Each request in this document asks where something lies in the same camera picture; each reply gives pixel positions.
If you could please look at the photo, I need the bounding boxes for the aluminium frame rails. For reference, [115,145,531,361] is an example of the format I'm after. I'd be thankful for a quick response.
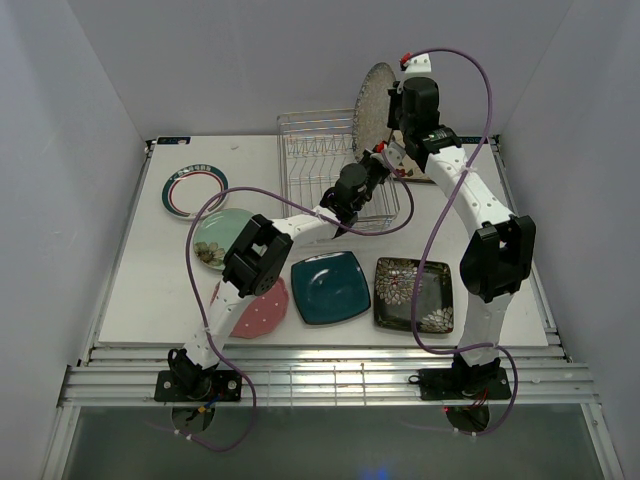
[61,136,598,407]

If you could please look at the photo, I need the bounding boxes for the black floral square plate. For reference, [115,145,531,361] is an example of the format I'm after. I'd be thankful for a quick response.
[374,257,454,335]

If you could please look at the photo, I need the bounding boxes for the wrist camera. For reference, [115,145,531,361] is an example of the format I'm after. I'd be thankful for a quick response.
[400,53,432,78]
[373,141,406,173]

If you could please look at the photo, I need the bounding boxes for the wire dish rack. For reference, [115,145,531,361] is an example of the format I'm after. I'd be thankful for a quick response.
[277,108,400,232]

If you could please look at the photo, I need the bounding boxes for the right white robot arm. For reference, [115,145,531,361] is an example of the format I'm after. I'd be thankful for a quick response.
[388,76,536,400]

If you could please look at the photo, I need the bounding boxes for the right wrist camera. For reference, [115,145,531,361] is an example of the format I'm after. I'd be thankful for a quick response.
[400,53,432,78]

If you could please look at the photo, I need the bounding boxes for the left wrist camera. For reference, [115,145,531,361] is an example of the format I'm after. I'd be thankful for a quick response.
[373,141,406,173]

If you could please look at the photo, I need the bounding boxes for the mint green flower plate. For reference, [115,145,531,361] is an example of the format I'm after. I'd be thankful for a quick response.
[193,208,253,271]

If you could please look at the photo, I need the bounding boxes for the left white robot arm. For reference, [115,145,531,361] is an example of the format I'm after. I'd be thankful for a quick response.
[168,142,405,400]

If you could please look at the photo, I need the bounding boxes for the cream floral square plate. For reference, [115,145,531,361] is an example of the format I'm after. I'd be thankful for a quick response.
[389,130,433,184]

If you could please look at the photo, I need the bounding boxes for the teal square plate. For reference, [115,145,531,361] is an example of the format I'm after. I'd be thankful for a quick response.
[290,251,371,326]

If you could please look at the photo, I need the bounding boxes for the speckled round plate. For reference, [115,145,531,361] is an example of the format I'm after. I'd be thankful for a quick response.
[352,62,396,161]

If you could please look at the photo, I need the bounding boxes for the white plate green rim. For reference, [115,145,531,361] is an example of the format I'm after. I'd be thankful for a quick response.
[161,164,229,220]

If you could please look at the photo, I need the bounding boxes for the left blue table label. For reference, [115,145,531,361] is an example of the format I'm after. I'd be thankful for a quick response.
[156,136,191,145]

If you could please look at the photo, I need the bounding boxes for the right blue table label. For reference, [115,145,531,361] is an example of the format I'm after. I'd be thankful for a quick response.
[459,136,489,145]

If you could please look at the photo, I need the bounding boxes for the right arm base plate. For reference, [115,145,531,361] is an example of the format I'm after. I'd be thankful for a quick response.
[408,367,512,401]

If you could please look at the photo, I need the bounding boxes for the blue table label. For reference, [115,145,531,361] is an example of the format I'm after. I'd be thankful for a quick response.
[459,136,489,145]
[156,136,191,145]

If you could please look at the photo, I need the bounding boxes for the pink dotted plate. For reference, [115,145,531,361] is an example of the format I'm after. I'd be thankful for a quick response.
[207,278,289,345]

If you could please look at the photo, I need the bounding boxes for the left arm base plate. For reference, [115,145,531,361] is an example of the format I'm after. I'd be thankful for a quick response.
[153,370,243,404]

